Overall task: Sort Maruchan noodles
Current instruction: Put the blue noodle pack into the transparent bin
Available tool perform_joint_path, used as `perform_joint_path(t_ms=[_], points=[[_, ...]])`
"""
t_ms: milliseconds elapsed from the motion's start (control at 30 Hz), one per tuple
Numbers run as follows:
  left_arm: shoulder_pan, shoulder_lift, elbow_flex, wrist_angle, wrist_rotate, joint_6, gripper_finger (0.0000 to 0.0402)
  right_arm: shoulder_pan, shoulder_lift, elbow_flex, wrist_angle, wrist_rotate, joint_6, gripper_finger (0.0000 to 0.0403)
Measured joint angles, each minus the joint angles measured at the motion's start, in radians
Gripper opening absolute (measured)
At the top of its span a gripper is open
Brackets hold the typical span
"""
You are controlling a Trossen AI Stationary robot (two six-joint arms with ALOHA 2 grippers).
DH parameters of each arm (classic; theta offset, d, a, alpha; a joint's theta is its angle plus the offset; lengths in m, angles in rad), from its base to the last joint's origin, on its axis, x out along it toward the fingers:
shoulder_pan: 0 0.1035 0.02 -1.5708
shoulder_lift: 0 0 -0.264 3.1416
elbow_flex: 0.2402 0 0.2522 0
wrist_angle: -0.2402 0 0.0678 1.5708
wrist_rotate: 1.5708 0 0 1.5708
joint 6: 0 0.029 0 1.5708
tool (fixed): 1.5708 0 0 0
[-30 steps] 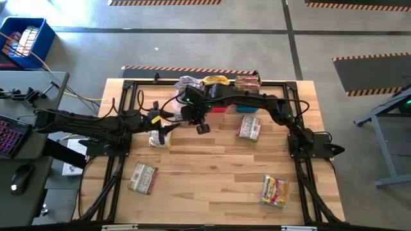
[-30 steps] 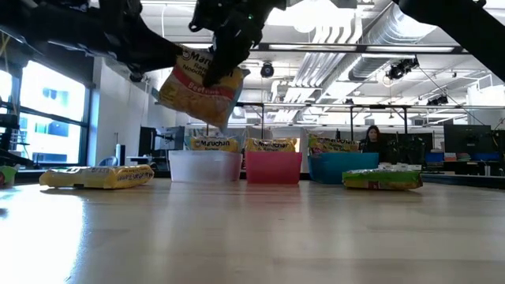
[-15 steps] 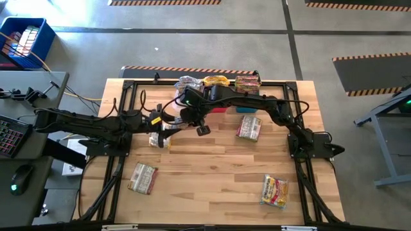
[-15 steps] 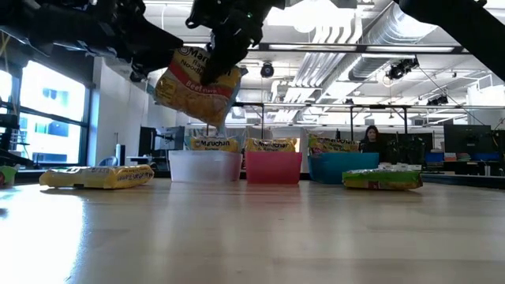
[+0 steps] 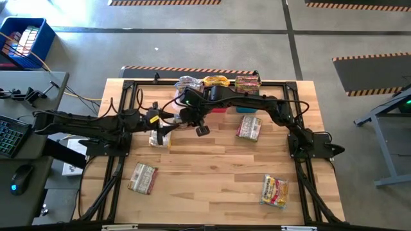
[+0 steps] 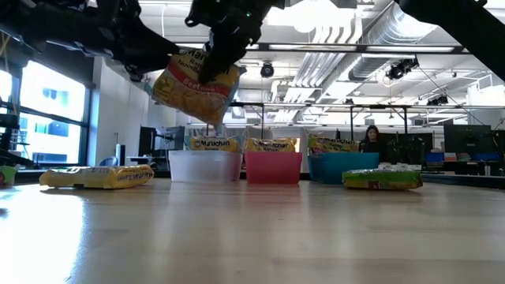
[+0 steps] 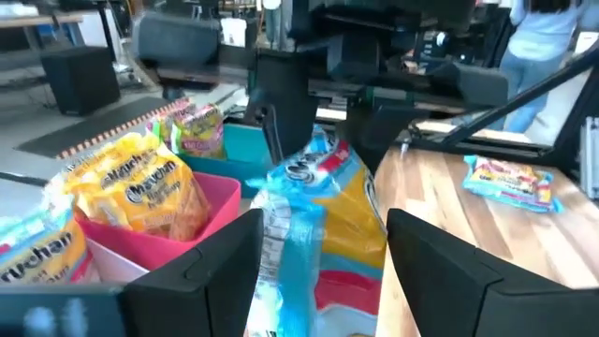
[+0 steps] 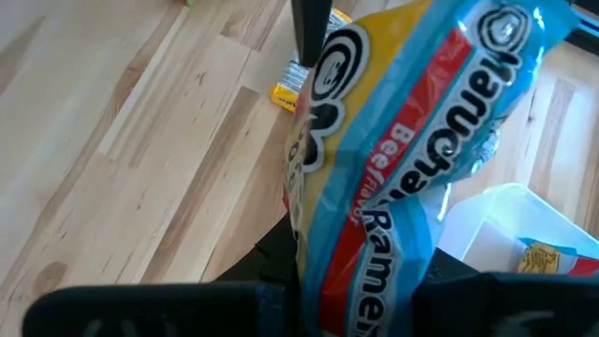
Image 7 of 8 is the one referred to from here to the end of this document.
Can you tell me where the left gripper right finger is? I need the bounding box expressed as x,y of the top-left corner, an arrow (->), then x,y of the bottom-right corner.
386,208 -> 599,337

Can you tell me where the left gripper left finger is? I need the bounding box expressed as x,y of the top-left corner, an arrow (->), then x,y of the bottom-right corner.
121,208 -> 266,337

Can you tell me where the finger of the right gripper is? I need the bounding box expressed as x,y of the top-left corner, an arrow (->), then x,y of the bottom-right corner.
339,91 -> 422,174
245,49 -> 319,163

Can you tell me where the yellow Maruchan noodle packet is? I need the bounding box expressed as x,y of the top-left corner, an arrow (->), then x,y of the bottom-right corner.
77,149 -> 212,242
60,133 -> 160,221

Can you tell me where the lime green Maruchan noodle packet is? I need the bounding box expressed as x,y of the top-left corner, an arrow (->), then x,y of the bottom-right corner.
147,97 -> 197,146
170,103 -> 226,160

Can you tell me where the teal plastic bin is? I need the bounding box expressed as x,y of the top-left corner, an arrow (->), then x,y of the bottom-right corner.
177,122 -> 275,200

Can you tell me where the red plastic bin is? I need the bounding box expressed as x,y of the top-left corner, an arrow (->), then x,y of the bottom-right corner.
74,171 -> 242,272

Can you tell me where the grey office chair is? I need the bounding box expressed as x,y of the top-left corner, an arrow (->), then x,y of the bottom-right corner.
133,11 -> 221,90
430,63 -> 510,109

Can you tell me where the person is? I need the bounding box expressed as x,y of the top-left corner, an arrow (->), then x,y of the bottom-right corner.
486,0 -> 599,135

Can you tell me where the hazard striped floor mat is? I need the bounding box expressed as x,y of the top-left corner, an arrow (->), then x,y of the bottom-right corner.
16,95 -> 188,160

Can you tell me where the black floor cabinet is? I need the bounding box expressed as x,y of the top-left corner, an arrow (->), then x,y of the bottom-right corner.
40,45 -> 121,116

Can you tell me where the wooden background desk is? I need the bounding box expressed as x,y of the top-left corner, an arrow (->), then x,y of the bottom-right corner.
0,11 -> 85,52

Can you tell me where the black aluminium table frame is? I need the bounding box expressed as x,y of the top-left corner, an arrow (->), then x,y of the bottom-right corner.
397,44 -> 599,172

